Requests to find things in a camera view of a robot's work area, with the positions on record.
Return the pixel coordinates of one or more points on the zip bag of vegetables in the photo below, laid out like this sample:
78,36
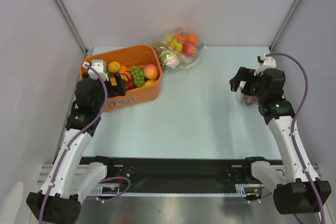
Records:
168,58

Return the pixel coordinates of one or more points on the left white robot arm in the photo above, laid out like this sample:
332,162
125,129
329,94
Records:
61,195

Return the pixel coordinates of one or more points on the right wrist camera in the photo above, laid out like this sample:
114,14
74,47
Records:
265,62

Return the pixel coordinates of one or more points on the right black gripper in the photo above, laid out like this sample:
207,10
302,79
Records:
247,80

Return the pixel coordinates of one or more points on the yellow fake lemon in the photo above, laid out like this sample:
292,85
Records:
114,67

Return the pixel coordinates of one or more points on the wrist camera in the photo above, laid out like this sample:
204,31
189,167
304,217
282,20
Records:
96,68
265,62

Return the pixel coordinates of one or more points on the fake peach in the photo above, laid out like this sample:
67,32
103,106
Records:
151,72

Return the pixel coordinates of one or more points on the white cable duct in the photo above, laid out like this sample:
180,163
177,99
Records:
106,191

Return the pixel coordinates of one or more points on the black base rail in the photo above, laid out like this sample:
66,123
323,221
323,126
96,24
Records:
178,175

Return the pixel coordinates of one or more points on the green fake grapes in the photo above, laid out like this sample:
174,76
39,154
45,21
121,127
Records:
138,76

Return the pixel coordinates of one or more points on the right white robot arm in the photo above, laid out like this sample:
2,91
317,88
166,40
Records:
299,190

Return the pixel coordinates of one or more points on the orange plastic bin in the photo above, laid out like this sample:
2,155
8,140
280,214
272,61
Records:
140,56

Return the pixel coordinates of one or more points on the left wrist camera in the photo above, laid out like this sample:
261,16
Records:
96,68

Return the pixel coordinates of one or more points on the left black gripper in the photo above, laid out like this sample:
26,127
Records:
116,90

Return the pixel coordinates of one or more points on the zip bag of fruit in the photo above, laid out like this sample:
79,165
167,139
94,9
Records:
187,46

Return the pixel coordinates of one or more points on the zip bag with pear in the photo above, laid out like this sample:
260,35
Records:
245,100

